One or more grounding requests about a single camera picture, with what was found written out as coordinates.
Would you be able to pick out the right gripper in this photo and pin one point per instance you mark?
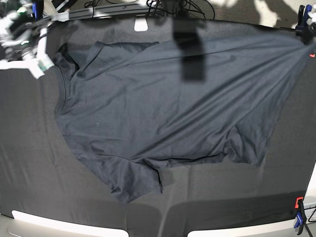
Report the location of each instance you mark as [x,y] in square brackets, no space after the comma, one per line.
[26,50]

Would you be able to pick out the dark navy t-shirt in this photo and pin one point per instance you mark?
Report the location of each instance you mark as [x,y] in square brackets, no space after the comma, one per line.
[128,109]

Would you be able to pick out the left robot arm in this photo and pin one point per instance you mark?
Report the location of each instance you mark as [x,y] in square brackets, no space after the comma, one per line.
[306,26]

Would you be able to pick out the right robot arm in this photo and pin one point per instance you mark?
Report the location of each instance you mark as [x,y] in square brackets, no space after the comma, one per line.
[28,12]

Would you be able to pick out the black table cloth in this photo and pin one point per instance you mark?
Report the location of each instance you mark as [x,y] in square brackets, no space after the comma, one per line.
[40,175]

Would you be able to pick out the blue red clamp front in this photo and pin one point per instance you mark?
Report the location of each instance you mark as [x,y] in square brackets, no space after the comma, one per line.
[300,215]

